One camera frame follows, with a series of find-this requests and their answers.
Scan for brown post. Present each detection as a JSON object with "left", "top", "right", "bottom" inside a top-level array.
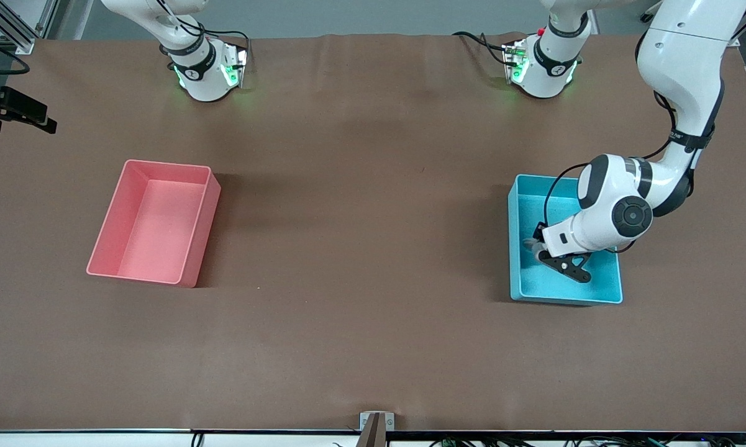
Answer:
[{"left": 357, "top": 414, "right": 386, "bottom": 447}]

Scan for black right arm base cable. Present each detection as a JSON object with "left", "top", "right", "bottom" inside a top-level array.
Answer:
[{"left": 157, "top": 0, "right": 253, "bottom": 63}]

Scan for black left arm base cable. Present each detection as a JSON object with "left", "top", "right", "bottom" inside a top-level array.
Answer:
[{"left": 452, "top": 30, "right": 517, "bottom": 66}]

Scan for blue plastic box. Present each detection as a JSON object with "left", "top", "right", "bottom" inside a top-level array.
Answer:
[{"left": 508, "top": 174, "right": 624, "bottom": 305}]

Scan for silver metal bracket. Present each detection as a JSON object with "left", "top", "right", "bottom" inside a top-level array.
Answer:
[{"left": 360, "top": 411, "right": 395, "bottom": 431}]

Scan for black arm base cable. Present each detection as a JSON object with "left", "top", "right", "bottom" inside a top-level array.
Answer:
[
  {"left": 157, "top": 0, "right": 253, "bottom": 63},
  {"left": 452, "top": 30, "right": 517, "bottom": 66}
]

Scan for pink plastic box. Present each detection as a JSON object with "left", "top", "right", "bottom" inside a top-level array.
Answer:
[{"left": 86, "top": 160, "right": 222, "bottom": 288}]

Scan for grey plush toy white face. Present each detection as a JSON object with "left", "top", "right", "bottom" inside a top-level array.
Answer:
[{"left": 522, "top": 237, "right": 554, "bottom": 265}]

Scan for brown table cover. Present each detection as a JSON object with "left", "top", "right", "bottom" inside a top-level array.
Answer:
[{"left": 0, "top": 32, "right": 746, "bottom": 433}]

